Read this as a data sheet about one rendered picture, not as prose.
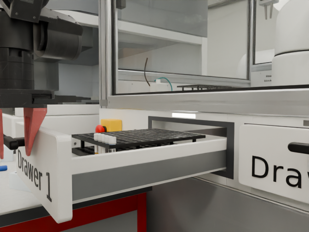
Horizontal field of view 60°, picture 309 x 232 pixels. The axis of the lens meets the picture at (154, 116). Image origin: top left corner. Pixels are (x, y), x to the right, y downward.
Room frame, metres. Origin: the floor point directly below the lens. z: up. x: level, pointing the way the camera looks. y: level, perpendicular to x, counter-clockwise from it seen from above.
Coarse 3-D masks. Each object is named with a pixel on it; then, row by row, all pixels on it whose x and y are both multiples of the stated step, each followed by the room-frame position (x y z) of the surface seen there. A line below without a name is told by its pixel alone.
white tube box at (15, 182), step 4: (12, 172) 0.64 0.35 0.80; (16, 172) 0.65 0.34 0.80; (12, 176) 0.63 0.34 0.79; (16, 176) 0.63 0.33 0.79; (12, 180) 0.63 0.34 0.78; (16, 180) 0.63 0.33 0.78; (20, 180) 0.62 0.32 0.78; (12, 184) 0.63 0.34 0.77; (16, 184) 0.63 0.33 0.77; (20, 184) 0.62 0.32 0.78; (24, 184) 0.62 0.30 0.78; (12, 188) 0.63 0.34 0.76; (16, 188) 0.63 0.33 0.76; (20, 188) 0.62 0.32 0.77; (24, 188) 0.62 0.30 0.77; (28, 188) 0.61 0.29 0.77
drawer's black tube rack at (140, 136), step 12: (108, 132) 0.61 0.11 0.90; (120, 132) 0.61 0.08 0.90; (132, 132) 0.61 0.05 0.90; (144, 132) 0.61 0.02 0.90; (156, 132) 0.61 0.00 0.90; (168, 132) 0.61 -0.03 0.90; (180, 132) 0.61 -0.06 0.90; (84, 144) 0.56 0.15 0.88; (120, 144) 0.44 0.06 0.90; (132, 144) 0.45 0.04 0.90; (144, 144) 0.46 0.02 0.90; (156, 144) 0.62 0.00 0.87; (168, 144) 0.62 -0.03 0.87
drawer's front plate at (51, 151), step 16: (16, 128) 0.54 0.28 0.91; (48, 144) 0.35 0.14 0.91; (64, 144) 0.33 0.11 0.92; (16, 160) 0.55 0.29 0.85; (32, 160) 0.43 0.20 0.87; (48, 160) 0.35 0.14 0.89; (64, 160) 0.33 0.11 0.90; (64, 176) 0.32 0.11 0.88; (32, 192) 0.43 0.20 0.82; (64, 192) 0.32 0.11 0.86; (48, 208) 0.36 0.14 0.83; (64, 208) 0.32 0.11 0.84
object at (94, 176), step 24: (72, 144) 0.59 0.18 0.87; (192, 144) 0.48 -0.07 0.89; (216, 144) 0.52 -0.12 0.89; (72, 168) 0.35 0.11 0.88; (96, 168) 0.37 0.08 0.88; (120, 168) 0.39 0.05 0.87; (144, 168) 0.42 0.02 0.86; (168, 168) 0.44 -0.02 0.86; (192, 168) 0.48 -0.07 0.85; (216, 168) 0.52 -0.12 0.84; (72, 192) 0.35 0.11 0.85; (96, 192) 0.37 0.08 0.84; (120, 192) 0.39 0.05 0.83
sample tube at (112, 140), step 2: (110, 138) 0.43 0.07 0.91; (112, 138) 0.43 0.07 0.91; (114, 138) 0.43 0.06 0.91; (110, 140) 0.43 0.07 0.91; (112, 140) 0.43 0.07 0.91; (114, 140) 0.43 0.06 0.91; (110, 142) 0.43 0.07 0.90; (112, 142) 0.43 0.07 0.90; (114, 142) 0.43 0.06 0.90; (110, 144) 0.43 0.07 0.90; (112, 144) 0.43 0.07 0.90; (114, 144) 0.43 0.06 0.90; (110, 150) 0.43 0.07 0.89; (112, 150) 0.43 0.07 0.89; (114, 150) 0.43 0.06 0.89; (110, 152) 0.43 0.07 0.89
